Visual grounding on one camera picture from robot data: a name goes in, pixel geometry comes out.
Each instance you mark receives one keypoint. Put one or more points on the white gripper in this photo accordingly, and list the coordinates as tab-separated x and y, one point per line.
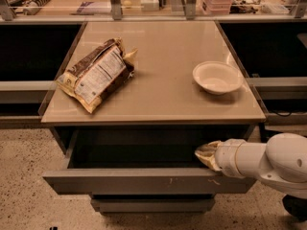
226	158

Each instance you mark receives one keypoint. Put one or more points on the grey top drawer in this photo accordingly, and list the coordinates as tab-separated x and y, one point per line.
140	162

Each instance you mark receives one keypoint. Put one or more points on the grey drawer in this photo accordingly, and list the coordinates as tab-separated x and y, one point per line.
140	162
152	205

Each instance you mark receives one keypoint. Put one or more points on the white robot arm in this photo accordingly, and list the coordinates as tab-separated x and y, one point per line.
281	163

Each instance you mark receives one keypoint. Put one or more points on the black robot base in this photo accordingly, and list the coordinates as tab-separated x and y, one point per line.
295	206

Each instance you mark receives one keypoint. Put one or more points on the grey drawer cabinet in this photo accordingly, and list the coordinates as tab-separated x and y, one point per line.
162	95

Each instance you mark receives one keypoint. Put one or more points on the grey bottom drawer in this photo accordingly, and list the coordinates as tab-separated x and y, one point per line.
152	205

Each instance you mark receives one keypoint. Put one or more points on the white paper bowl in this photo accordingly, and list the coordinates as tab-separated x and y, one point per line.
217	78

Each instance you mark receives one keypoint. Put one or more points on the brown yellow snack bag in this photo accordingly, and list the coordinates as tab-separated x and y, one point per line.
92	79

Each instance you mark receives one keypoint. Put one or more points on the white tissue box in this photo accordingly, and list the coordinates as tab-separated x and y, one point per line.
149	5

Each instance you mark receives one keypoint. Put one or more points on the purple booklet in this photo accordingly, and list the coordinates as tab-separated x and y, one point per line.
91	8

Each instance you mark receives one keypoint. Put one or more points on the coiled black spring tool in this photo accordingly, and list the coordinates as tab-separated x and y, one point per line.
34	6

